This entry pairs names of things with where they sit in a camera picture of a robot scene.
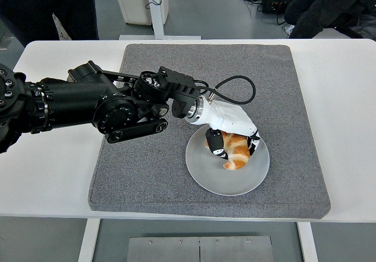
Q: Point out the black fleece jacket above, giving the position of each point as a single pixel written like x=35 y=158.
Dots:
x=323 y=6

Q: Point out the grey fabric mat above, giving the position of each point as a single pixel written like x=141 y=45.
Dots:
x=279 y=97

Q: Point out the person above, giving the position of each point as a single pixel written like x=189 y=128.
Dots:
x=73 y=9

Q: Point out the round pale grey plate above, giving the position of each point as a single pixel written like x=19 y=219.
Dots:
x=211 y=179

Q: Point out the white stand with flat base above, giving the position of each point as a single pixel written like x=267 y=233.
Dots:
x=157 y=21

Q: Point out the golden croissant bread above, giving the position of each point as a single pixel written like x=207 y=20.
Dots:
x=238 y=156

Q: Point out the white table leg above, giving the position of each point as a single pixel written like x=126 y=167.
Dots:
x=308 y=243
x=88 y=241

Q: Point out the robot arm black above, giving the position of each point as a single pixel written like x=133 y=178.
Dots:
x=76 y=103

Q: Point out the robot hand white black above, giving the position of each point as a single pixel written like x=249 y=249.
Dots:
x=229 y=118

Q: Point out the grey metal plate with screws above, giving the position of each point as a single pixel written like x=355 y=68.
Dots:
x=199 y=248

